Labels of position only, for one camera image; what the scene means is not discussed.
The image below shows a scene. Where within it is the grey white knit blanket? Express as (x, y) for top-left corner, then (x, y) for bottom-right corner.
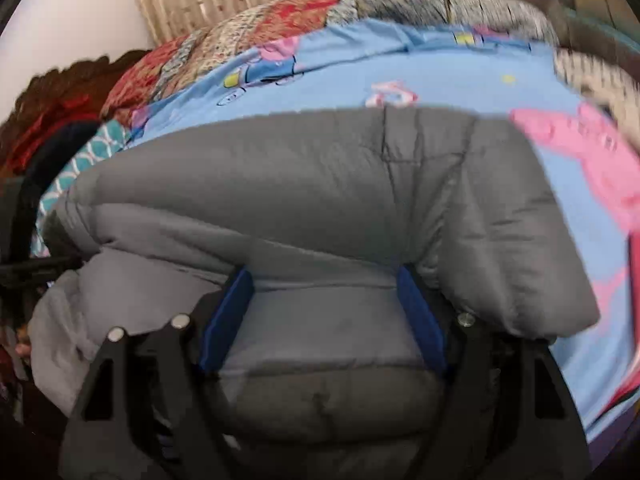
(345, 0), (640, 133)

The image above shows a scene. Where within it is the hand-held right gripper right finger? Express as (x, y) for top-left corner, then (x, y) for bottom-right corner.
(396, 264), (593, 480)

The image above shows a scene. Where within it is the grey puffer jacket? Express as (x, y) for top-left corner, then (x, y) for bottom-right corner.
(27, 106), (601, 480)

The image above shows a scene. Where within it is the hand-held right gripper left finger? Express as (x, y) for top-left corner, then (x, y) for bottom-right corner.
(59, 266), (255, 480)

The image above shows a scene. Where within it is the dark wooden furniture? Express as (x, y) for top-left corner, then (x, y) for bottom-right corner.
(487, 0), (640, 68)

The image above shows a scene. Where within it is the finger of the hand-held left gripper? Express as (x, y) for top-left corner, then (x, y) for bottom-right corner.
(0, 254), (85, 288)

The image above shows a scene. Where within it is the dark brown scalloped cloth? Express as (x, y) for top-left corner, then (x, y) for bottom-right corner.
(0, 49), (156, 176)

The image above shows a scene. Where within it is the red patchwork quilt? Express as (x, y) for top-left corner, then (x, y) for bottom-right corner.
(100, 0), (361, 126)

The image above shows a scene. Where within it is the blue cartoon printed bed sheet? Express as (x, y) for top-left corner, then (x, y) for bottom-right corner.
(30, 17), (640, 461)

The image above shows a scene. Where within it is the teal scale-patterned cloth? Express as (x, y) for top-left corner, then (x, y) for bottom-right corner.
(30, 120), (132, 256)

